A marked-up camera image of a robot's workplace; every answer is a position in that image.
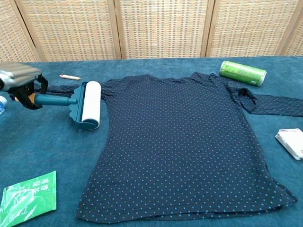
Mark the small white box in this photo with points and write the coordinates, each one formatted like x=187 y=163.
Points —
x=292 y=143

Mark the clear plastic water bottle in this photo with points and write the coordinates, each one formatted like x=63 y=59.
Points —
x=2 y=105

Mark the short wooden pencil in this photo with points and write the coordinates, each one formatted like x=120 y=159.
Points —
x=69 y=77

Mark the teal table cover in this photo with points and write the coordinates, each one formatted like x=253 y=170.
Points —
x=47 y=146

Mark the green sachet packet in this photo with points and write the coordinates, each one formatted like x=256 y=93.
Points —
x=28 y=201

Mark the green drink can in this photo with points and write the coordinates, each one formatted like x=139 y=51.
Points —
x=242 y=72

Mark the woven bamboo folding screen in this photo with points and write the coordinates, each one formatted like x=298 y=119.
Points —
x=161 y=28

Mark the navy polka dot shirt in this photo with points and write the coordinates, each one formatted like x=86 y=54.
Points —
x=175 y=142

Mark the blue-green lint roller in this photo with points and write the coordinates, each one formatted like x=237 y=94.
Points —
x=92 y=104

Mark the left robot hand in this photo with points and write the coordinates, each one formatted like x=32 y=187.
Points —
x=19 y=73

